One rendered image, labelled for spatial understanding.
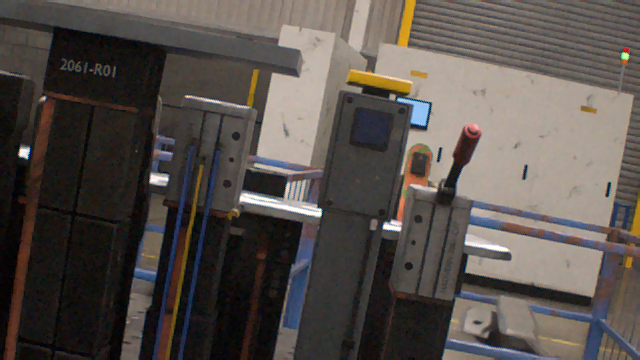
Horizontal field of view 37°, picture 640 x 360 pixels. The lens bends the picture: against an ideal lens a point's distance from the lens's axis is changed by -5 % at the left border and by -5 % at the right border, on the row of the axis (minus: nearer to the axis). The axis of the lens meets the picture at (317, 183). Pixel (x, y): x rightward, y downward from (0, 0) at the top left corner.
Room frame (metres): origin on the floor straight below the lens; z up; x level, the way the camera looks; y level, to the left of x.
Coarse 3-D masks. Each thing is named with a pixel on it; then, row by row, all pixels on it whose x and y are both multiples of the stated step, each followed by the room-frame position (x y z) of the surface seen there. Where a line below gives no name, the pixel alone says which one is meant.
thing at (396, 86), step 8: (352, 72) 0.91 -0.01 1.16; (360, 72) 0.91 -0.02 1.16; (352, 80) 0.91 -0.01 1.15; (360, 80) 0.91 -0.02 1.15; (368, 80) 0.91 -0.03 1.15; (376, 80) 0.91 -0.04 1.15; (384, 80) 0.91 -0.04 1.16; (392, 80) 0.91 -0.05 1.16; (400, 80) 0.91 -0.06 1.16; (368, 88) 0.93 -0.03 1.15; (376, 88) 0.92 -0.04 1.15; (384, 88) 0.91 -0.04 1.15; (392, 88) 0.91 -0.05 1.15; (400, 88) 0.91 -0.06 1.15; (408, 88) 0.91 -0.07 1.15; (384, 96) 0.93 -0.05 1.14
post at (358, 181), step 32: (352, 96) 0.91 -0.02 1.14; (352, 128) 0.91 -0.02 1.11; (352, 160) 0.91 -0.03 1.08; (384, 160) 0.91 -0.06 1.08; (320, 192) 0.91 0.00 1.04; (352, 192) 0.91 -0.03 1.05; (384, 192) 0.91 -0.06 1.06; (320, 224) 0.92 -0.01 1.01; (352, 224) 0.91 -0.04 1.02; (320, 256) 0.91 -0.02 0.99; (352, 256) 0.91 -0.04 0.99; (320, 288) 0.91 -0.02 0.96; (352, 288) 0.91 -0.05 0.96; (320, 320) 0.91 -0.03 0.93; (352, 320) 0.91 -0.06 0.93; (320, 352) 0.91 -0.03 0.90; (352, 352) 0.91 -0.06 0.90
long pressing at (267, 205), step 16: (160, 176) 1.31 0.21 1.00; (160, 192) 1.18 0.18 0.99; (256, 192) 1.35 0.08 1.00; (256, 208) 1.18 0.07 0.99; (272, 208) 1.18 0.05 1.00; (288, 208) 1.19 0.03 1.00; (304, 208) 1.26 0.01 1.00; (384, 224) 1.25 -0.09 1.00; (400, 224) 1.30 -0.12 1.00; (480, 240) 1.28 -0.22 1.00; (480, 256) 1.18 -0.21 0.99; (496, 256) 1.19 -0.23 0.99
